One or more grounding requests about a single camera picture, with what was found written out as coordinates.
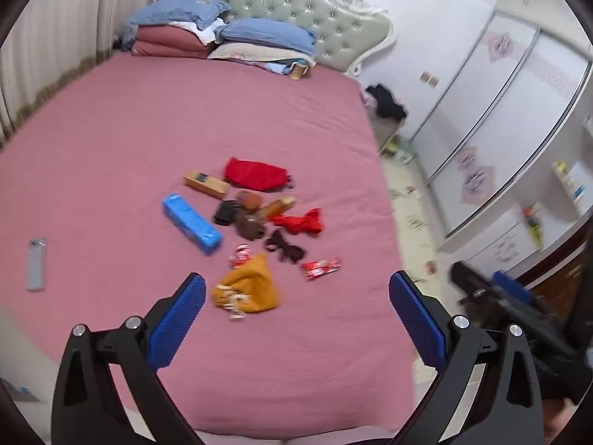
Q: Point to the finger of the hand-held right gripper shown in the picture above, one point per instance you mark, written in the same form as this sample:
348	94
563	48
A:
470	280
512	287

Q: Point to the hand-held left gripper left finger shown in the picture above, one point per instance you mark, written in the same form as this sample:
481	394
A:
178	320

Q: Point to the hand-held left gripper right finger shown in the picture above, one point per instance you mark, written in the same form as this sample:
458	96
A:
417	320

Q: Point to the yellow fabric pouch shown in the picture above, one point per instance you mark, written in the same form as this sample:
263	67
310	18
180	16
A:
250	287

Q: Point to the small red-white wrapper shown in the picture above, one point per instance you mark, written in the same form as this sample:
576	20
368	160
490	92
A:
242	255

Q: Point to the blue packet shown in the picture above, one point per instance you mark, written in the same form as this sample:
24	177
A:
190	222

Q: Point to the red snack wrapper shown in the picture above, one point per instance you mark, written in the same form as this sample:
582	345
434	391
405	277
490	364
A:
319	269

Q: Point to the brown cloth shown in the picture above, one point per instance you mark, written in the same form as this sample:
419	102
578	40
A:
250	228

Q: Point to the black bow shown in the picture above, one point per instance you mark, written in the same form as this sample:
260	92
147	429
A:
289	250

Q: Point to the white low cabinet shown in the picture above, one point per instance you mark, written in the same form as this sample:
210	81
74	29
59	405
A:
505	241

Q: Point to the printed play mat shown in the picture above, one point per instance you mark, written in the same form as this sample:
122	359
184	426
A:
417	222

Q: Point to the black cloth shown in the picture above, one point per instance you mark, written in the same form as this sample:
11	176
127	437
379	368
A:
226	213

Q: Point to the white shelf unit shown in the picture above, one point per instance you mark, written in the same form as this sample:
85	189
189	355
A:
574	185

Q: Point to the tan cardboard box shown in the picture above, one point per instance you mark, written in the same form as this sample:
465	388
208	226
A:
204	184

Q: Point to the orange-brown cloth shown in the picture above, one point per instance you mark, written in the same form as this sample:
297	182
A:
250	200

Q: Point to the amber glass bottle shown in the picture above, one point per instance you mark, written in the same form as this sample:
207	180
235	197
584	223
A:
278	206

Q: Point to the red cloth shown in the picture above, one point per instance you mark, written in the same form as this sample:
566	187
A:
301	222

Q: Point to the grey lighter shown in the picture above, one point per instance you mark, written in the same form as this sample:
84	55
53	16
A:
36	266

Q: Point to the red fabric pouch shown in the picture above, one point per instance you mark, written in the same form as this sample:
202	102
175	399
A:
252	174

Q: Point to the white sliding wardrobe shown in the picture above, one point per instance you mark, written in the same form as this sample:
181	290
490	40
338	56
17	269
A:
509	102

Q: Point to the black clothes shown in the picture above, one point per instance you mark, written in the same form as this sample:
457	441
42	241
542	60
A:
387	102

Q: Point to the cream pillow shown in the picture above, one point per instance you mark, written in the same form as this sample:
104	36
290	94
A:
250	52

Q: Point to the folded pink blanket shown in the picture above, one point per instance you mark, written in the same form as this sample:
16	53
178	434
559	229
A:
167	41

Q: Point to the white cloth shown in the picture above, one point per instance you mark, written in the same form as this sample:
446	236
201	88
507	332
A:
204	30

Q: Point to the blue pillow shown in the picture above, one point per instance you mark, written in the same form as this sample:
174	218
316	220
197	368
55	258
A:
178	9
268	35

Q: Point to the cream curtain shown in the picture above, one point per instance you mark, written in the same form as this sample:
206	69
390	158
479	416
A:
51	32

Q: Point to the green tufted headboard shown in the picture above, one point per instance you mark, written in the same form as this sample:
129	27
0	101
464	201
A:
287	4

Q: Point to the wall switch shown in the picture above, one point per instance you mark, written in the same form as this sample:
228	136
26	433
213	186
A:
428	79

